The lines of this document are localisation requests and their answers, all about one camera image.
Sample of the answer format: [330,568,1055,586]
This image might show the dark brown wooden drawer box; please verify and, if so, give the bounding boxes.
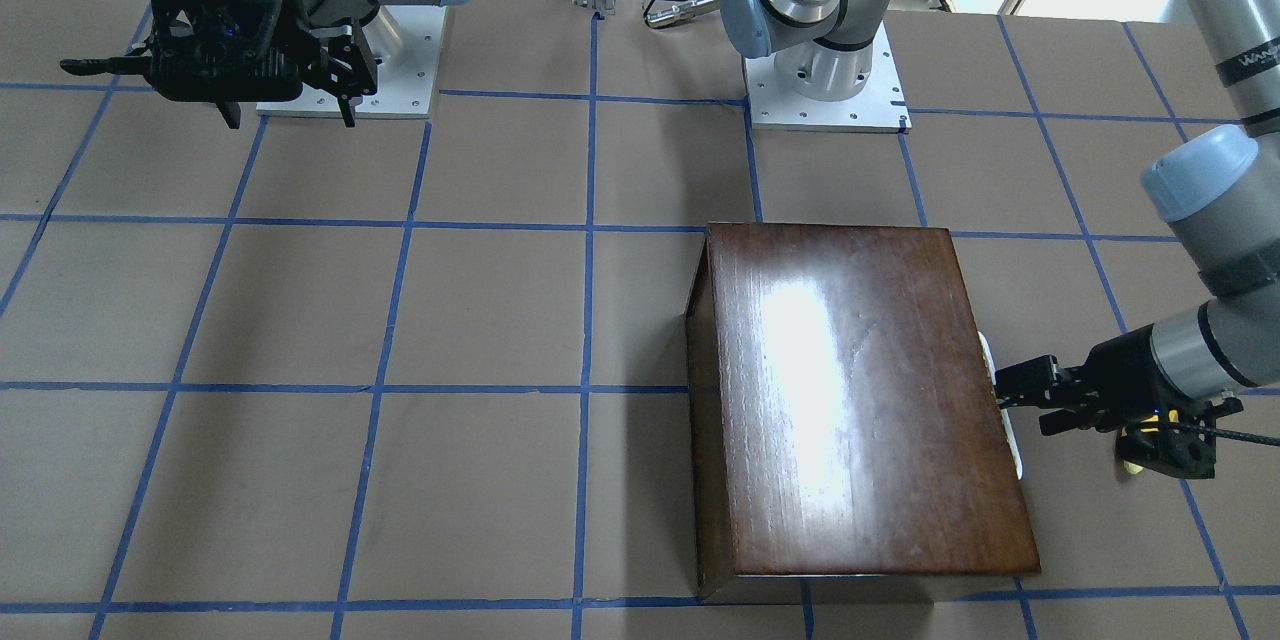
[685,221,1042,604]

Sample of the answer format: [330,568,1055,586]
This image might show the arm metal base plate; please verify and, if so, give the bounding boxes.
[256,5,448,120]
[742,24,913,133]

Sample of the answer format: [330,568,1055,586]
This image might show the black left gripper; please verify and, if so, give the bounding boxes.
[995,326,1244,438]

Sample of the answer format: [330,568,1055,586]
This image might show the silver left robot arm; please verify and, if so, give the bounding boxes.
[995,0,1279,435]

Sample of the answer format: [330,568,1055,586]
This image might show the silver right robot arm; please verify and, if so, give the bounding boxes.
[60,0,891,129]

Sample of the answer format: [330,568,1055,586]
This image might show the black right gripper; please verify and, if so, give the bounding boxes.
[60,0,378,129]

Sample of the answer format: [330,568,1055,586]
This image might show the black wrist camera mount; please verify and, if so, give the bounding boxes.
[1115,394,1244,480]

